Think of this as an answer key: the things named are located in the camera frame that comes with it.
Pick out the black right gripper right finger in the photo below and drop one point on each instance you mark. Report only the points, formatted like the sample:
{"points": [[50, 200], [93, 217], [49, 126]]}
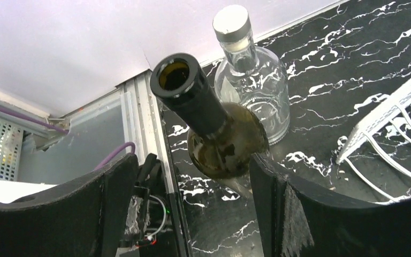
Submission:
{"points": [[297, 217]]}

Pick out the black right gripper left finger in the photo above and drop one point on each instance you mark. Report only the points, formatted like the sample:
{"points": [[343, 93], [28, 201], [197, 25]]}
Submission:
{"points": [[83, 217]]}

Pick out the dark green wine bottle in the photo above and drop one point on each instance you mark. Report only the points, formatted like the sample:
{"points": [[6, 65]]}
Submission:
{"points": [[222, 136]]}

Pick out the clear glass bottle silver cap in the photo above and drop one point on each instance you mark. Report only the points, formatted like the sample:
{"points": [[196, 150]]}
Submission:
{"points": [[251, 76]]}

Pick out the white perforated storage basket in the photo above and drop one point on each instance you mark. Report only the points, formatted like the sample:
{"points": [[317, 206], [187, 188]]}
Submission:
{"points": [[10, 148]]}

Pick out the white wire wine rack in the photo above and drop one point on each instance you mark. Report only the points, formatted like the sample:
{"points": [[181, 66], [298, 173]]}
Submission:
{"points": [[378, 149]]}

